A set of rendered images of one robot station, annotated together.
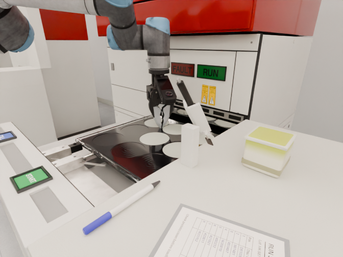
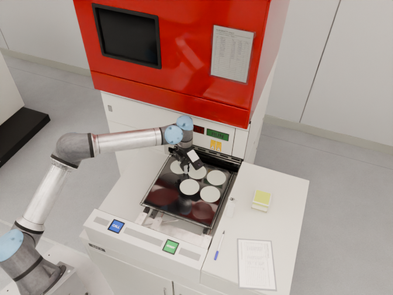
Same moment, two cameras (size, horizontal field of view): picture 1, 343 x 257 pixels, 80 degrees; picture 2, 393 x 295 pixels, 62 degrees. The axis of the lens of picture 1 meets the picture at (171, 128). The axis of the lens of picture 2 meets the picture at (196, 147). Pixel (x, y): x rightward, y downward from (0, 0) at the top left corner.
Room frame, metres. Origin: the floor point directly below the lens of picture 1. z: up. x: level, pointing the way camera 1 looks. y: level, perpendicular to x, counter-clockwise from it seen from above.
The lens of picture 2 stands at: (-0.31, 0.43, 2.23)
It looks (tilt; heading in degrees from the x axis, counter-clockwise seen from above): 46 degrees down; 337
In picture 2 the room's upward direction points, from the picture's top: 2 degrees clockwise
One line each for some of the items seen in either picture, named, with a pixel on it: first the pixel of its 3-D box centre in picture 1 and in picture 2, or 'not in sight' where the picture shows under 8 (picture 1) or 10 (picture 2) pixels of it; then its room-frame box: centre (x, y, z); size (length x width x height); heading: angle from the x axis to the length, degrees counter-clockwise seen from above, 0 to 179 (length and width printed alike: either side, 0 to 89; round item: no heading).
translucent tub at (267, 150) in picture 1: (267, 150); (261, 201); (0.36, -0.19, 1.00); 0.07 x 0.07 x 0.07; 49
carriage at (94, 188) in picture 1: (81, 186); (171, 235); (0.41, 0.22, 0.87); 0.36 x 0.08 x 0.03; 47
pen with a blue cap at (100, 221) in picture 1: (127, 202); (219, 244); (0.24, 0.07, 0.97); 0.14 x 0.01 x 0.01; 139
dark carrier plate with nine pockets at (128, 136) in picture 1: (154, 138); (189, 187); (0.62, 0.06, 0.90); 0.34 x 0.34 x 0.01; 47
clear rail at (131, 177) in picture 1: (106, 159); (175, 215); (0.49, 0.18, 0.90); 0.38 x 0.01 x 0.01; 47
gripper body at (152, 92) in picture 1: (158, 86); (183, 151); (0.73, 0.05, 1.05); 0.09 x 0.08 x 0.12; 20
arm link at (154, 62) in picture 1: (157, 62); (184, 140); (0.72, 0.05, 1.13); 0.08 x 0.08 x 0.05
